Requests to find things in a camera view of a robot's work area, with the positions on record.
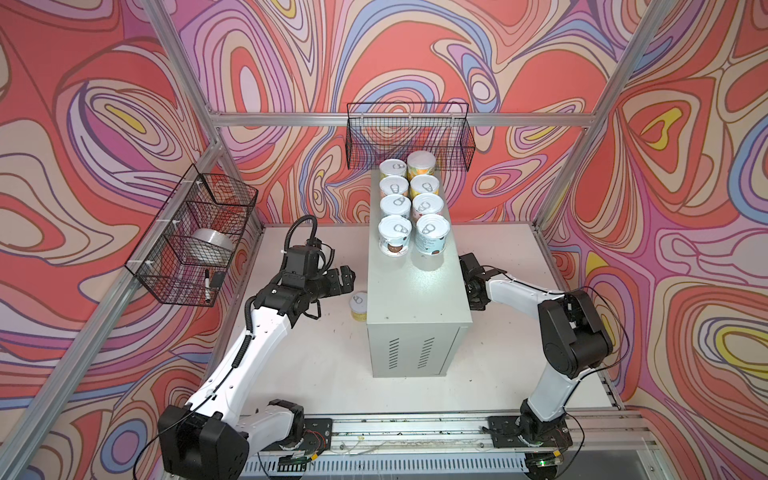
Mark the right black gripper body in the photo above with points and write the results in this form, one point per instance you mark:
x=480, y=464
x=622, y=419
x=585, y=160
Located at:
x=475, y=302

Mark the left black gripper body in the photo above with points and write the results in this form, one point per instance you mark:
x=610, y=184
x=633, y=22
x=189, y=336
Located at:
x=326, y=285

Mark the red label can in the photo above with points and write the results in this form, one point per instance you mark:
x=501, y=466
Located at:
x=426, y=203

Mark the yellow label can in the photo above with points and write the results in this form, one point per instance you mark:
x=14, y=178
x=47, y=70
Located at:
x=424, y=183

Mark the can mid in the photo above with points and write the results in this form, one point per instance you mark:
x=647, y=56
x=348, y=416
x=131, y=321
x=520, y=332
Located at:
x=396, y=204

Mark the can mid column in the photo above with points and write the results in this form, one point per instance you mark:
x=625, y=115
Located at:
x=393, y=185

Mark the orange label can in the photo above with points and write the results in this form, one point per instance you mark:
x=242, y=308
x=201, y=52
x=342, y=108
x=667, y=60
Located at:
x=420, y=162

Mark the green label can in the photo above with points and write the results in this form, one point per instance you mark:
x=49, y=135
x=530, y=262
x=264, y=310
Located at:
x=392, y=168

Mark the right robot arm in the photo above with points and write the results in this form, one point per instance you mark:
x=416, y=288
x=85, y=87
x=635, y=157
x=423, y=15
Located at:
x=574, y=339

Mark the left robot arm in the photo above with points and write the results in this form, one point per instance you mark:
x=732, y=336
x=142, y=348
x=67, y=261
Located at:
x=240, y=372

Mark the grey metal cabinet counter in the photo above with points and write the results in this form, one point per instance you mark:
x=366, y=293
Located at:
x=417, y=310

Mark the black wire basket left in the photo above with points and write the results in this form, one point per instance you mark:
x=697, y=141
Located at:
x=168, y=262

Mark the black wire basket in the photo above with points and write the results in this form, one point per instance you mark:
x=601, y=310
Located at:
x=168, y=262
x=377, y=131

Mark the black wire basket back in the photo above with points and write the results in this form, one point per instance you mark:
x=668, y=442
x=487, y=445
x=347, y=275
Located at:
x=377, y=131

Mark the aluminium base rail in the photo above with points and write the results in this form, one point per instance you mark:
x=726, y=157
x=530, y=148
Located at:
x=587, y=444

